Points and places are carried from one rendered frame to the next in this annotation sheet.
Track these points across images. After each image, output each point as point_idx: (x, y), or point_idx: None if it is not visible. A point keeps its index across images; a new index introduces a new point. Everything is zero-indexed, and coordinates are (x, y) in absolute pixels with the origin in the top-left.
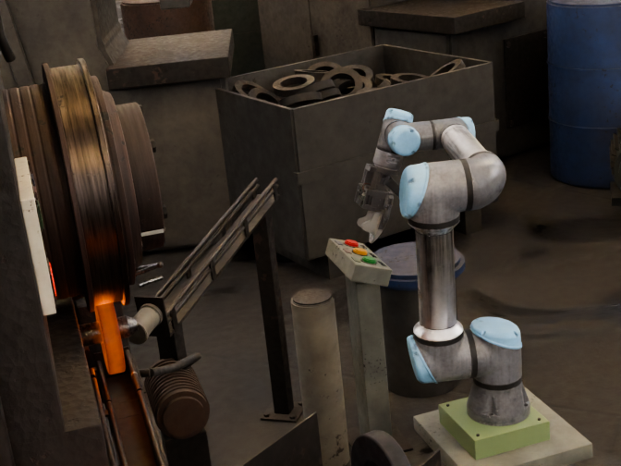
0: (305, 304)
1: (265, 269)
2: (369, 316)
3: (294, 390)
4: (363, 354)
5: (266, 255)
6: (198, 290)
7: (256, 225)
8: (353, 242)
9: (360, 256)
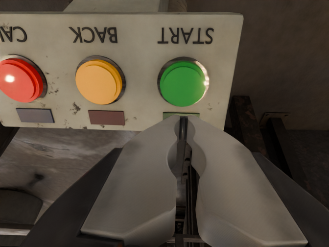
0: (181, 135)
1: (15, 129)
2: (165, 10)
3: (37, 1)
4: (168, 1)
5: (3, 145)
6: (197, 239)
7: (29, 228)
8: (27, 83)
9: (137, 90)
